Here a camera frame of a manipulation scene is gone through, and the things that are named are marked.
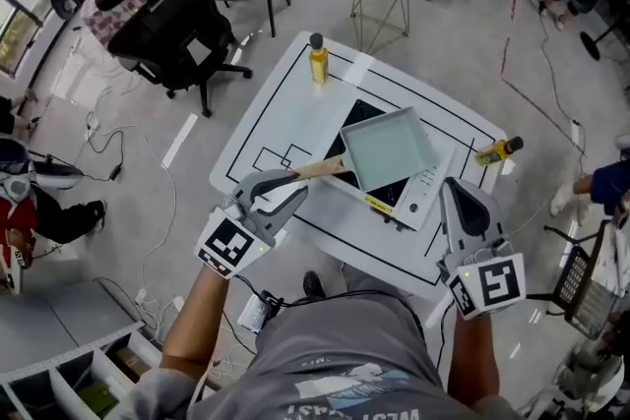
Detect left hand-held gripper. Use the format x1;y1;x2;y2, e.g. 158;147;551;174
194;169;310;280

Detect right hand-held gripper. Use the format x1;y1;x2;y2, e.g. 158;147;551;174
437;176;527;321

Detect white induction cooktop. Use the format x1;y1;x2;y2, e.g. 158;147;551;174
322;98;457;232

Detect square light green pan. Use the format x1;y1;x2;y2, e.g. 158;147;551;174
289;106;441;193

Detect person's left forearm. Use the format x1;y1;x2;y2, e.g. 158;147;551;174
159;265;237;383

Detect person's right forearm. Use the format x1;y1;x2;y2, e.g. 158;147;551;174
445;309;501;407

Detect small yellow-label oil bottle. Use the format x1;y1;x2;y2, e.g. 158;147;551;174
474;136;525;167

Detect person's black shoe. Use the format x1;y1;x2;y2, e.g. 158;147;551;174
302;270;326;301

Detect white floor strip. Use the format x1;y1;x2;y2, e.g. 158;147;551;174
160;112;199;169

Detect small black screen device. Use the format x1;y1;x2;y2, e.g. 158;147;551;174
237;290;282;335

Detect person's grey trousers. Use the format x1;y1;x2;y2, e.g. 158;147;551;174
342;263;424;309

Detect black perforated metal chair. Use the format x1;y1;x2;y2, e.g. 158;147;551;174
524;218;626;340

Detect tall yellow oil bottle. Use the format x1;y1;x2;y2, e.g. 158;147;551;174
308;32;330;85

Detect person's grey shirt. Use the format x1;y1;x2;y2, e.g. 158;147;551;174
130;294;523;420

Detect black mesh office chair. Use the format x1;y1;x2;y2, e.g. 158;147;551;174
94;0;253;118

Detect black standing fan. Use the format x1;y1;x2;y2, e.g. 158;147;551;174
579;2;630;62

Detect checkered cloth table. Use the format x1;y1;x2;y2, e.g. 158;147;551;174
81;0;163;48

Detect white open shelf cabinet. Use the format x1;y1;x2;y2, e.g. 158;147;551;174
0;319;163;420

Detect white floor cable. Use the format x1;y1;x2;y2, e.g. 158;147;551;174
142;137;178;291

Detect black adapter cable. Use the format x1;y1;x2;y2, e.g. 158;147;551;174
86;110;124;183

